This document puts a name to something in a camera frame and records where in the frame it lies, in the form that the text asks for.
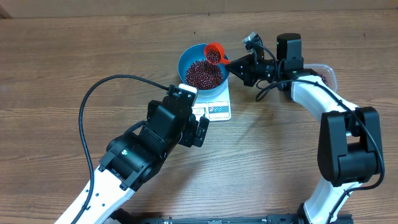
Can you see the white kitchen scale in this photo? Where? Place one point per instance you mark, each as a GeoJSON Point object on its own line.
{"type": "Point", "coordinates": [213, 104]}

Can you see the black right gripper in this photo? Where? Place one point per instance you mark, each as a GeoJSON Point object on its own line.
{"type": "Point", "coordinates": [249, 71]}

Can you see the clear plastic container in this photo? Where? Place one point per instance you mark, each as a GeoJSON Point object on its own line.
{"type": "Point", "coordinates": [327, 71]}

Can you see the orange scoop with blue handle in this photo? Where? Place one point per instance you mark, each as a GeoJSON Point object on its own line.
{"type": "Point", "coordinates": [214, 53]}

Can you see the red beans in bowl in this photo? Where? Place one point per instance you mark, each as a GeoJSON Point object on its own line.
{"type": "Point", "coordinates": [203, 75]}

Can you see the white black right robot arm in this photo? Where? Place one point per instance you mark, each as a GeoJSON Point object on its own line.
{"type": "Point", "coordinates": [349, 153]}

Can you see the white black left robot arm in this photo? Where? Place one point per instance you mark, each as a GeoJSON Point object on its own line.
{"type": "Point", "coordinates": [136, 156]}

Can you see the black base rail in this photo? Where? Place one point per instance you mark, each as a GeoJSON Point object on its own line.
{"type": "Point", "coordinates": [120, 216]}

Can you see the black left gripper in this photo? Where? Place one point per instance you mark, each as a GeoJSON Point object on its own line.
{"type": "Point", "coordinates": [189, 138]}

